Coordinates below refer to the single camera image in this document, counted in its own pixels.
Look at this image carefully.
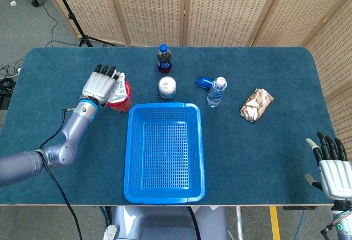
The black tripod stand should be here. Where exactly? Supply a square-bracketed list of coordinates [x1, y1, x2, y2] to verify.
[48, 0, 116, 48]

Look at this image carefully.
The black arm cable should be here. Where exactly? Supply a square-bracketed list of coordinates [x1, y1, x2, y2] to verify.
[40, 108, 83, 240]

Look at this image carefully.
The blue cable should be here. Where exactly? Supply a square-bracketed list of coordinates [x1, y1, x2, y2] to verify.
[294, 209, 306, 240]

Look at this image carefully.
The blue wrapped snack packet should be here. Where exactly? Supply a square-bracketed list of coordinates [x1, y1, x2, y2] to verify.
[195, 77, 215, 90]

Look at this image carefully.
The black floor device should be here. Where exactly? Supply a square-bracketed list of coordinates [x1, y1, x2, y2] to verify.
[0, 77, 14, 109]

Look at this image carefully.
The red instant noodle cup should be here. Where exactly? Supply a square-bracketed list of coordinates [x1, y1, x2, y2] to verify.
[106, 80, 132, 113]

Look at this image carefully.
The clear water bottle white cap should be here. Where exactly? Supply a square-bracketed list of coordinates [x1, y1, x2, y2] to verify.
[206, 76, 228, 108]

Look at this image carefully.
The teal felt table mat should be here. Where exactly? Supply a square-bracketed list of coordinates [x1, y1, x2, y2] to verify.
[0, 47, 342, 206]

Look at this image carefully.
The wicker folding screen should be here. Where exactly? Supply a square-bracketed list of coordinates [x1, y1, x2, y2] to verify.
[38, 0, 352, 158]

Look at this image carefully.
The silver robot torso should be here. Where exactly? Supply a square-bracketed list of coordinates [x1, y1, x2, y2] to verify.
[103, 205, 229, 240]

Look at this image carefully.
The cola bottle with blue cap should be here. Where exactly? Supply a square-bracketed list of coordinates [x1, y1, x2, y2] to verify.
[156, 44, 173, 74]

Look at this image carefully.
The transparent jar with white lid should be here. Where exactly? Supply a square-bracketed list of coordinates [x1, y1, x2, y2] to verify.
[158, 77, 177, 100]

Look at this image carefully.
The gold red-print snack packet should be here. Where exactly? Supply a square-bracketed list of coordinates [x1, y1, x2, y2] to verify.
[240, 88, 275, 124]

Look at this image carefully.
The blue perforated plastic basket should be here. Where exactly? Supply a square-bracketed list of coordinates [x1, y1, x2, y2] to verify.
[123, 102, 206, 205]

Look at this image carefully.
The white red spout pouch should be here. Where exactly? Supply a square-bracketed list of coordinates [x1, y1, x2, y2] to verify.
[108, 70, 130, 103]

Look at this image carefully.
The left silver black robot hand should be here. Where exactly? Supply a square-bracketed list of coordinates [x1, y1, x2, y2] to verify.
[81, 64, 119, 106]

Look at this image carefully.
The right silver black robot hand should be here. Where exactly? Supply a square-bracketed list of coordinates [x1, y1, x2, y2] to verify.
[304, 131, 352, 203]

